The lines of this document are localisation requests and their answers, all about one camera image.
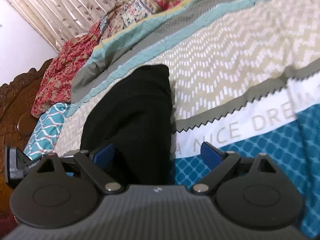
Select carved wooden headboard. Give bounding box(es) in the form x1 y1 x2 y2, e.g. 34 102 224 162
0 59 54 205

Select red floral blanket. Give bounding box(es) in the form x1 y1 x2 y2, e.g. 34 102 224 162
31 0 204 118

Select black pants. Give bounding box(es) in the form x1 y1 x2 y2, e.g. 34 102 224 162
80 64 175 187

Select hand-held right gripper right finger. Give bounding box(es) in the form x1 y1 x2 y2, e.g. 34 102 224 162
191 141 279 194

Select beige leaf print curtain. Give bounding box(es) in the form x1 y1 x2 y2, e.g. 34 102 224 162
0 0 150 53

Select patterned patchwork bed sheet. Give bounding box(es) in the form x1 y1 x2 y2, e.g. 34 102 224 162
25 0 320 238

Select teal wavy print pillow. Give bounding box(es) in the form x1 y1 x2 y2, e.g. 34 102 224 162
24 102 71 161

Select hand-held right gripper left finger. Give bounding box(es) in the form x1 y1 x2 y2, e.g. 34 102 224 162
36 144 124 194

